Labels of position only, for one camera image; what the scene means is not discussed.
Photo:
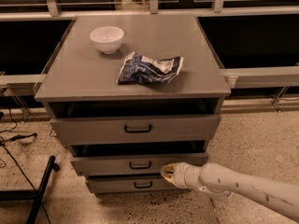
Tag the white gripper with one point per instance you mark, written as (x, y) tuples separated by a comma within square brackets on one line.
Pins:
[(179, 174)]

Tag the grey drawer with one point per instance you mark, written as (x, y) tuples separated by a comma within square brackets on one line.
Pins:
[(135, 129), (135, 158), (128, 183)]

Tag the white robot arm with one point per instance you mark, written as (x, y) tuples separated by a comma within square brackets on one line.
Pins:
[(219, 182)]

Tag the grey bottom drawer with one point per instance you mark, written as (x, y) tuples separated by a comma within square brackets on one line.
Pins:
[(128, 183)]

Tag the grey drawer cabinet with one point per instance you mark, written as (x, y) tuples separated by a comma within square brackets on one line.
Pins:
[(82, 81)]

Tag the grey top drawer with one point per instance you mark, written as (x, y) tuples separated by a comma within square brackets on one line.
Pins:
[(135, 129)]

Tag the crumpled blue white chip bag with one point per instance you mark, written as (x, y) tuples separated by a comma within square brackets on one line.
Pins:
[(140, 69)]

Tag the black metal stand leg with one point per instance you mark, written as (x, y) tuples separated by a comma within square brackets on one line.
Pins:
[(34, 195)]

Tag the white ceramic bowl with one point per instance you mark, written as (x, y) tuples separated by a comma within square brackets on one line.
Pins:
[(107, 39)]

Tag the metal railing frame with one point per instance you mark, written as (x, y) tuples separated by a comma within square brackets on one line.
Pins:
[(264, 17)]

